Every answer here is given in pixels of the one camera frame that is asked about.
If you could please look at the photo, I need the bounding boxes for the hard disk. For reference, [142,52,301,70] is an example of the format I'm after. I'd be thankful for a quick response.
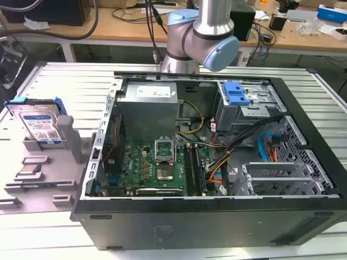
[3,96,68,149]

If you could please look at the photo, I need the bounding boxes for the metal disk bay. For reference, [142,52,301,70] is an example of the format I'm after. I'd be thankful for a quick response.
[232,161,335,196]

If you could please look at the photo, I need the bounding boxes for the metal socket cover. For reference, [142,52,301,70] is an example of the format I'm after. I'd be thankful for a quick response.
[153,138,177,166]

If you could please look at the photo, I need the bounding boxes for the grey power supply unit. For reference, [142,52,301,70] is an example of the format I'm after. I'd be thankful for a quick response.
[114,82,180,137]

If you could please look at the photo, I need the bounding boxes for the black RAM slot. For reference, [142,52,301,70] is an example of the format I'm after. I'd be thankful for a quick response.
[192,144,209,196]
[184,144,196,196]

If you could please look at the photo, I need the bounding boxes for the CPU socket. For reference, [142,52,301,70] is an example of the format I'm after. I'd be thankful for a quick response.
[156,165,175,182]

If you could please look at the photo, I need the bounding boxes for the green motherboard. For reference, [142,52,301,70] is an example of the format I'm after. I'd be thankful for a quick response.
[102,142,221,197]

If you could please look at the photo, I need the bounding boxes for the black graphics card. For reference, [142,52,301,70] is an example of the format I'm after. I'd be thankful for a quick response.
[134,187,184,197]

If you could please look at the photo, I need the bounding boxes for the black case fan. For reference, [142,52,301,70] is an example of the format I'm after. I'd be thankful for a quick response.
[102,112,126,174]

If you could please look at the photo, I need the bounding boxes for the metal drive cage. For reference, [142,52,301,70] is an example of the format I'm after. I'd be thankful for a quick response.
[213,80,288,137]

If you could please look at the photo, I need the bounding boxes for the blue drive latch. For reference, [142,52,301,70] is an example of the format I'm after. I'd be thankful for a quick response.
[223,81,252,107]

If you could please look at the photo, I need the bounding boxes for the black open PC case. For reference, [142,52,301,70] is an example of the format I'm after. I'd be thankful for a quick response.
[69,70,347,251]

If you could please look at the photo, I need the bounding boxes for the wooden desk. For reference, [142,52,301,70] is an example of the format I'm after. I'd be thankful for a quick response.
[0,4,347,53]

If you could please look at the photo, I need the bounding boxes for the grey parts rack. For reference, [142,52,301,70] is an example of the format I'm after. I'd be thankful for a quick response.
[0,115,96,215]

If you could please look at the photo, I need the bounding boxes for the black speaker box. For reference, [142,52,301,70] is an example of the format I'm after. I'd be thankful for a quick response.
[229,4,257,42]

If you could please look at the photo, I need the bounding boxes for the RAM stick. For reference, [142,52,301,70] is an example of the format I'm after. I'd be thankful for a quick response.
[21,184,58,190]

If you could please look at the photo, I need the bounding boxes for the small black box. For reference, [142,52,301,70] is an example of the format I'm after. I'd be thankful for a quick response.
[269,14,286,31]

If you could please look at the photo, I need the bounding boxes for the silver CPU chip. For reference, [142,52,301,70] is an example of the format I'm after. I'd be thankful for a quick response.
[18,165,39,176]

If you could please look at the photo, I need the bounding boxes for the large black box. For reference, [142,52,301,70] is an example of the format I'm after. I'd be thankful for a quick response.
[24,0,92,27]

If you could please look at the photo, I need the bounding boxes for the clear plastic bag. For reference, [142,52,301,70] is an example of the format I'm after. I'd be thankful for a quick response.
[297,19,326,35]

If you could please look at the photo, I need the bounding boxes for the silver flat box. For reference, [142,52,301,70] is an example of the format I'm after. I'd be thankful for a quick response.
[285,9,318,23]

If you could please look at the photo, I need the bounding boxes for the blue cardboard box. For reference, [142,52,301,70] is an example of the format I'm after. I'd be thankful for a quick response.
[316,4,347,22]

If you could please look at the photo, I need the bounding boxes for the yellow wire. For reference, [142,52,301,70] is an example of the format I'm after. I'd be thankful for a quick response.
[174,100,205,134]

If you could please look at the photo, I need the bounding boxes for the orange flat wire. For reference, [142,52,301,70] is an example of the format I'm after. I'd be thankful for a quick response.
[208,161,229,185]

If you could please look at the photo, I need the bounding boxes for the black cable bundle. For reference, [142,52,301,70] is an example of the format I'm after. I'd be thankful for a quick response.
[205,114,288,174]

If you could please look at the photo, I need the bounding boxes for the blue wire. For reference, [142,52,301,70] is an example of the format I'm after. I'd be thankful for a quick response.
[258,131,275,163]

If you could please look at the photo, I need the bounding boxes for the black hanging cables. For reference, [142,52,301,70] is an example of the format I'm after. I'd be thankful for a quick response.
[144,0,169,65]

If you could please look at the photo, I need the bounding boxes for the thick grey cable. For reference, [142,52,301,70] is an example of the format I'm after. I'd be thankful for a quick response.
[0,0,99,41]

